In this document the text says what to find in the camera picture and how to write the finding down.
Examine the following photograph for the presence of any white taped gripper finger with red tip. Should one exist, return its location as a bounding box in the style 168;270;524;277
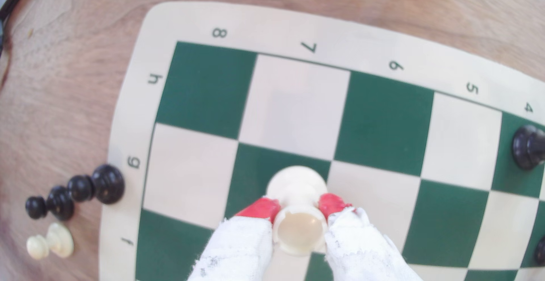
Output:
318;193;422;281
187;197;282;281

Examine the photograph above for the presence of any white chess rook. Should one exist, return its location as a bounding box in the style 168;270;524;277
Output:
265;165;329;257

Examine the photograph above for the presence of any black chess pawn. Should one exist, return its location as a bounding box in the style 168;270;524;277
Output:
67;164;126;205
534;235;545;267
25;185;76;221

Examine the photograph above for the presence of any green and cream chess mat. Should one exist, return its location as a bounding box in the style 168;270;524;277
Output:
99;1;545;281

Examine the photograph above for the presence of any white chess pawn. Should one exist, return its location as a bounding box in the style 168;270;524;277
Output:
26;222;75;261

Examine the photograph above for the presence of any black chess rook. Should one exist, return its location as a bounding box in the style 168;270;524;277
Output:
512;124;545;171

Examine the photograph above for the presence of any black cable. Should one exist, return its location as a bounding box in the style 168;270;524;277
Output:
0;0;35;56

